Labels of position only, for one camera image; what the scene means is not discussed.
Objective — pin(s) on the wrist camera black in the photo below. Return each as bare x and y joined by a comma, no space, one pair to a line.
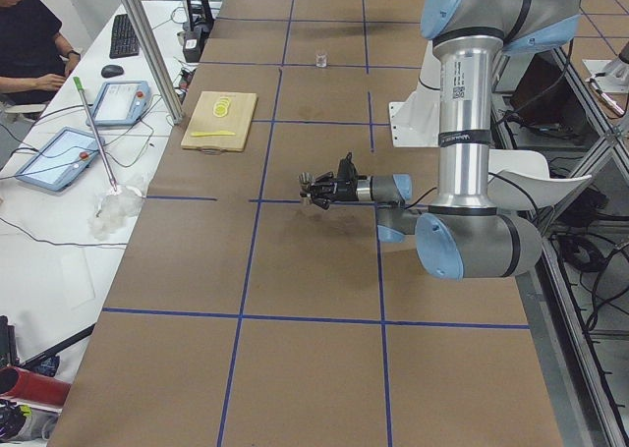
346,169

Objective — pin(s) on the steel jigger shaker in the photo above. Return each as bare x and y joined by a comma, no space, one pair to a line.
306,180

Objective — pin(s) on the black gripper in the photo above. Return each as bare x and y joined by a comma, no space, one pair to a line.
345,190

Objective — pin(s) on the bamboo cutting board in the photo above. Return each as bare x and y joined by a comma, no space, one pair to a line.
238,119

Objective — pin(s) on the white plastic chair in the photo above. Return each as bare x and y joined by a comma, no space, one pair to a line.
529,170

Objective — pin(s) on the seated man black shirt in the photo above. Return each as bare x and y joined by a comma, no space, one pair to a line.
36,58

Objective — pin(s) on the black keyboard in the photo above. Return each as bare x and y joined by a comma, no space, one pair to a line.
124,41

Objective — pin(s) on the red cylinder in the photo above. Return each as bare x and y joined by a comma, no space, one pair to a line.
23,385

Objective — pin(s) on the far blue teach pendant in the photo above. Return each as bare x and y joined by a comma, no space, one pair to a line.
120,104

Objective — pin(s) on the clear glass measuring cup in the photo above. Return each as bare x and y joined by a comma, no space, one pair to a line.
321,59

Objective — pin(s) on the black computer mouse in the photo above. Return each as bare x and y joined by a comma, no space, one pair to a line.
111,71

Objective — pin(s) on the near blue teach pendant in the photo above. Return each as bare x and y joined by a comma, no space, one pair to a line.
61,161

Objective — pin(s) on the blue teach pendant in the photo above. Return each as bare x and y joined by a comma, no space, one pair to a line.
120,104
61,161

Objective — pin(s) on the aluminium frame post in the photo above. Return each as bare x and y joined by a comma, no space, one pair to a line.
154,58

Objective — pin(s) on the yellow plastic knife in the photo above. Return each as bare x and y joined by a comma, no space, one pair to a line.
218,133

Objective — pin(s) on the metal rod green tip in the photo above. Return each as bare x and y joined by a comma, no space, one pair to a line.
114,186

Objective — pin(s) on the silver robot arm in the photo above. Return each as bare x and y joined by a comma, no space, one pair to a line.
463,234

